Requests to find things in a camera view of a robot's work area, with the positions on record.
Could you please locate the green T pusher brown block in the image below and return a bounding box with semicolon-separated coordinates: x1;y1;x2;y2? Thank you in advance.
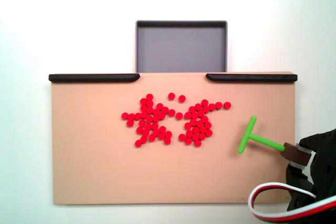
237;115;312;167

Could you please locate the grey square tray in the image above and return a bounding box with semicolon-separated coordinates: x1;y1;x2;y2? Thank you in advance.
135;20;228;73

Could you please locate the beige flat board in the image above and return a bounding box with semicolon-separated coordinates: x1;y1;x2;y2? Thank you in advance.
51;71;297;206

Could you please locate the red white black servo cable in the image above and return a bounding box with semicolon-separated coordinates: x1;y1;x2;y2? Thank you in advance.
248;181;336;222

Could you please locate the black edge rail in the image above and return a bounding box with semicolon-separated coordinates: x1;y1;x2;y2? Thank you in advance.
48;73;141;83
206;73;298;83

